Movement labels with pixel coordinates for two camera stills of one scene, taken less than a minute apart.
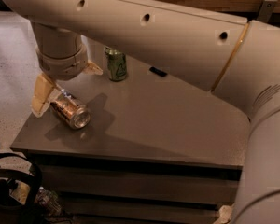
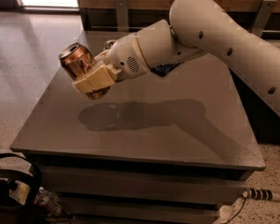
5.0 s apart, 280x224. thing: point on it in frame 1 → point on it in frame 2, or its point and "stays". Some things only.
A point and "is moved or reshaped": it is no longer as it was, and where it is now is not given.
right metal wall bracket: x=266 y=10 stays
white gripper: x=63 y=66 → x=126 y=56
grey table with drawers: x=159 y=148 stays
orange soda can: x=70 y=109 is moved or reshaped
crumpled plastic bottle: x=49 y=200 stays
